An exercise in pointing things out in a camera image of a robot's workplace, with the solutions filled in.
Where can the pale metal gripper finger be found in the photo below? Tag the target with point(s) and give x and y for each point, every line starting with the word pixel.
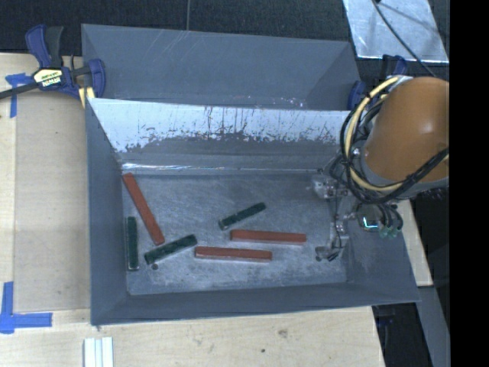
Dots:
pixel 347 209
pixel 324 189

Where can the red-brown flat block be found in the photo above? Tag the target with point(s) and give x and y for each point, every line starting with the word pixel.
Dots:
pixel 143 208
pixel 267 237
pixel 233 254

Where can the dark green flat block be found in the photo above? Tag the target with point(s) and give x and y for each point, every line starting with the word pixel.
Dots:
pixel 242 215
pixel 170 249
pixel 132 243

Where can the grey metal bin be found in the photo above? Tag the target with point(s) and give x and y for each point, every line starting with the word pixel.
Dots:
pixel 229 201

